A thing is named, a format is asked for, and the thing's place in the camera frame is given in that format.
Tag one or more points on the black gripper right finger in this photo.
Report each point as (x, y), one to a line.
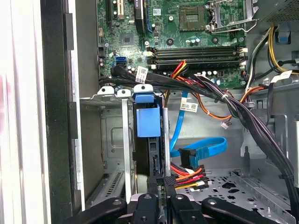
(184, 212)

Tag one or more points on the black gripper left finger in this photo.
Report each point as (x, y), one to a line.
(146, 210)

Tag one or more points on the hard disk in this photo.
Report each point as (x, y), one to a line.
(148, 121)

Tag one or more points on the metal disk bay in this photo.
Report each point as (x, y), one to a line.
(126, 140)

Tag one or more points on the black RAM slot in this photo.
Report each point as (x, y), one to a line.
(198, 66)
(198, 54)
(198, 49)
(198, 61)

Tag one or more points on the black PC case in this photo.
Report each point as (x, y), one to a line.
(56, 93)

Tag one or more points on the green motherboard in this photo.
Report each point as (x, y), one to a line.
(163, 37)

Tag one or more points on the black graphics card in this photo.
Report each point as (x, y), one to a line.
(139, 16)

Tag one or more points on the CPU socket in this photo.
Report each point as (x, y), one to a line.
(192, 18)

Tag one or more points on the metal socket cover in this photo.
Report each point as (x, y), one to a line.
(247, 11)

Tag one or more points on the grey power supply unit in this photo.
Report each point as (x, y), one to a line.
(280, 9)

